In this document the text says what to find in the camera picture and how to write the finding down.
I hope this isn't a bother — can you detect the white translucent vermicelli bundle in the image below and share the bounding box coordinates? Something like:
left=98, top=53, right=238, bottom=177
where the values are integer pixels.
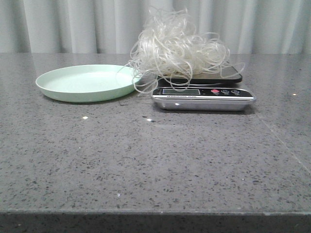
left=127, top=8, right=245, bottom=94

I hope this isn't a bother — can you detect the white pleated curtain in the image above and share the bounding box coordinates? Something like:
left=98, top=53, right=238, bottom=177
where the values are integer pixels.
left=0, top=0, right=311, bottom=54

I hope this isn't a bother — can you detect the light green round plate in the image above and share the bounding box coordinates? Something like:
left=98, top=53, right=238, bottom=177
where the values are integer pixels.
left=35, top=65, right=140, bottom=103

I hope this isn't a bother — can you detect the black silver kitchen scale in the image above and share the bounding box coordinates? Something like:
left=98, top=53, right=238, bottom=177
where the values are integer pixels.
left=151, top=63, right=256, bottom=111

